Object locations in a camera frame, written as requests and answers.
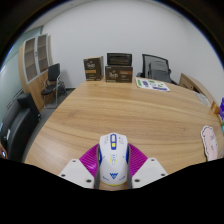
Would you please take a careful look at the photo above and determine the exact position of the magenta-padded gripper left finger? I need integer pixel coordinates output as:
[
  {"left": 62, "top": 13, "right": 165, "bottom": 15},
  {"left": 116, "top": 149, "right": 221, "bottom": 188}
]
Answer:
[{"left": 58, "top": 143, "right": 101, "bottom": 190}]

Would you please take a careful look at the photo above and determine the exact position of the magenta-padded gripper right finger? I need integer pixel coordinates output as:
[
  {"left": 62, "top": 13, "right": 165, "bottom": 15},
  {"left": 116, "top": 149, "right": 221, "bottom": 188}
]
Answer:
[{"left": 126, "top": 143, "right": 169, "bottom": 190}]

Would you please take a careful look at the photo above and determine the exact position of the white blue yellow computer mouse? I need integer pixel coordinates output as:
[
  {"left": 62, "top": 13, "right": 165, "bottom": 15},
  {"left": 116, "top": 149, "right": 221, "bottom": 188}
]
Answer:
[{"left": 96, "top": 132, "right": 131, "bottom": 188}]

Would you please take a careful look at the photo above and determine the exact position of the pink pig-shaped mouse pad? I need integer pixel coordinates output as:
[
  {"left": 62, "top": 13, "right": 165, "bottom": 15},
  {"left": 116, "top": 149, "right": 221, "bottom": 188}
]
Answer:
[{"left": 200, "top": 125, "right": 220, "bottom": 162}]

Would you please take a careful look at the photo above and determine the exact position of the grey round mouse pad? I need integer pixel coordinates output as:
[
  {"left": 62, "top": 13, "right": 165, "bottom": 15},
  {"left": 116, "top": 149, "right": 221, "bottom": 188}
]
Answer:
[{"left": 194, "top": 92, "right": 212, "bottom": 107}]

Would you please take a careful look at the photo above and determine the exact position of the black leather sofa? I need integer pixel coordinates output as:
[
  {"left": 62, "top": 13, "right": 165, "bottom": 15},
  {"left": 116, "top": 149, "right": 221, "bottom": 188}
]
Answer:
[{"left": 0, "top": 92, "right": 42, "bottom": 163}]

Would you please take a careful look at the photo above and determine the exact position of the white printed sheet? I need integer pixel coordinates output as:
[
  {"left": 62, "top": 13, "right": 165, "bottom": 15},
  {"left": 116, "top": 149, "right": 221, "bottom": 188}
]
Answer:
[{"left": 135, "top": 77, "right": 171, "bottom": 93}]

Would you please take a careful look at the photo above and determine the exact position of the small brown cardboard box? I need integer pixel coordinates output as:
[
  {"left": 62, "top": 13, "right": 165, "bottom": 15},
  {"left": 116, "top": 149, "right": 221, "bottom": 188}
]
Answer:
[{"left": 210, "top": 101, "right": 222, "bottom": 116}]

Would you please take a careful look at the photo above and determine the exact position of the black visitor chair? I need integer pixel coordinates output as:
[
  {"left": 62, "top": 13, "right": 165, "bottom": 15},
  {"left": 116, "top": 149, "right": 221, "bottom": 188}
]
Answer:
[{"left": 40, "top": 63, "right": 68, "bottom": 109}]

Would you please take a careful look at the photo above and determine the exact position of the wooden side desk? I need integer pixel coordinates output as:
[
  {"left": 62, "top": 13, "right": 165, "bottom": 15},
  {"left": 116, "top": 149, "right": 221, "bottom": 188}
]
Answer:
[{"left": 178, "top": 72, "right": 216, "bottom": 105}]

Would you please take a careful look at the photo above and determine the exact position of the black mesh office chair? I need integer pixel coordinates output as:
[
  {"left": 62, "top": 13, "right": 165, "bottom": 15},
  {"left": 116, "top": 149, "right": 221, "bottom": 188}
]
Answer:
[{"left": 136, "top": 53, "right": 178, "bottom": 85}]

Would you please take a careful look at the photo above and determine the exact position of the tall brown cardboard box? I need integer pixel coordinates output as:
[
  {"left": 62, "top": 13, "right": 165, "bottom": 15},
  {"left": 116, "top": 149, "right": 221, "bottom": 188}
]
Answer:
[{"left": 83, "top": 56, "right": 105, "bottom": 82}]

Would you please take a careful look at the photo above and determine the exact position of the dark flat cardboard box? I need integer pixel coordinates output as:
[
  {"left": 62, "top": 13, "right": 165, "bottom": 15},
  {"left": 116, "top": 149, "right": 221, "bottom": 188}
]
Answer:
[{"left": 106, "top": 52, "right": 133, "bottom": 67}]

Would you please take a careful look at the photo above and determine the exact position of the wooden glass-door shelf cabinet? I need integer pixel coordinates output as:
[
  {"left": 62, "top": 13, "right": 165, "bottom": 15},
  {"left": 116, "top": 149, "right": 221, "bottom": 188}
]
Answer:
[{"left": 18, "top": 33, "right": 54, "bottom": 113}]

